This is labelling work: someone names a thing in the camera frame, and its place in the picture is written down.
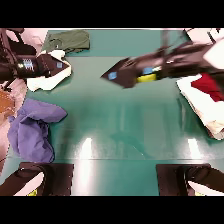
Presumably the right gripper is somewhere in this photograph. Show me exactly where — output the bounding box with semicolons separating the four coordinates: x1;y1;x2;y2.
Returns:
132;53;166;85

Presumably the purple shirt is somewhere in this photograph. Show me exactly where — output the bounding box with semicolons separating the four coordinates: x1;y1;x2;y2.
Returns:
7;98;68;164

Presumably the red garment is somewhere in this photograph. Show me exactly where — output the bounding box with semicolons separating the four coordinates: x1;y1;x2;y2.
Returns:
191;72;224;103

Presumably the white garment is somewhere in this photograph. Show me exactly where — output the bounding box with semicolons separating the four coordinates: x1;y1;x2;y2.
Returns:
176;74;224;141
26;49;73;93

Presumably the green garment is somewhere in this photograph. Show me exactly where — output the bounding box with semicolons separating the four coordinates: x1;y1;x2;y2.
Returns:
43;29;91;55

